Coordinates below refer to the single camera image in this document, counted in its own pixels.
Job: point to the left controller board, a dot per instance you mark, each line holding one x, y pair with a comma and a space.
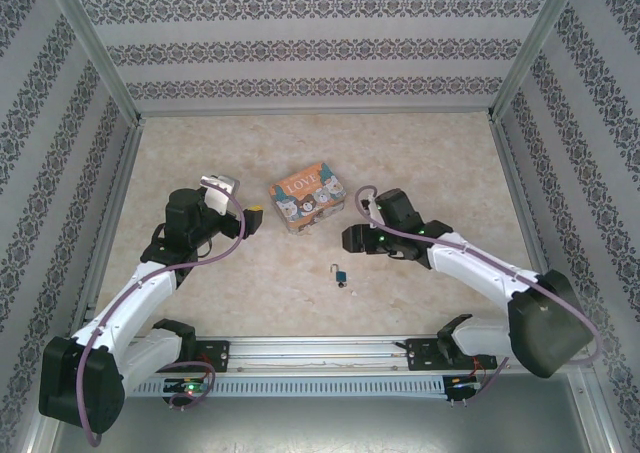
187, 387

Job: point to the small teal padlock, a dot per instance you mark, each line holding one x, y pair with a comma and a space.
341, 276

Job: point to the orange bear print tin box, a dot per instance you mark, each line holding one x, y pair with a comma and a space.
307, 198

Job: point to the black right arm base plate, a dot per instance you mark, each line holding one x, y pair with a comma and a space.
420, 355

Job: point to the right controller board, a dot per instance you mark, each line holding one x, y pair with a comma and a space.
462, 385

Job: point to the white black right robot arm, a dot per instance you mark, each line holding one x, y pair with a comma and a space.
475, 268

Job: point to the aluminium frame post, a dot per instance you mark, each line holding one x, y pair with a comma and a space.
535, 48
95, 48

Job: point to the aluminium table side rail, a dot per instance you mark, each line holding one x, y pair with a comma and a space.
107, 213
525, 198

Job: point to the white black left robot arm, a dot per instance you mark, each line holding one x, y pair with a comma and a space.
125, 303

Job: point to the controller board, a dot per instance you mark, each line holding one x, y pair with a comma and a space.
462, 385
187, 387

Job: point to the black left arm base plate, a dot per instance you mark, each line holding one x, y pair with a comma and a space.
215, 355

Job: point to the aluminium mounting rail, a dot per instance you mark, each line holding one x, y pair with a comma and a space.
310, 350

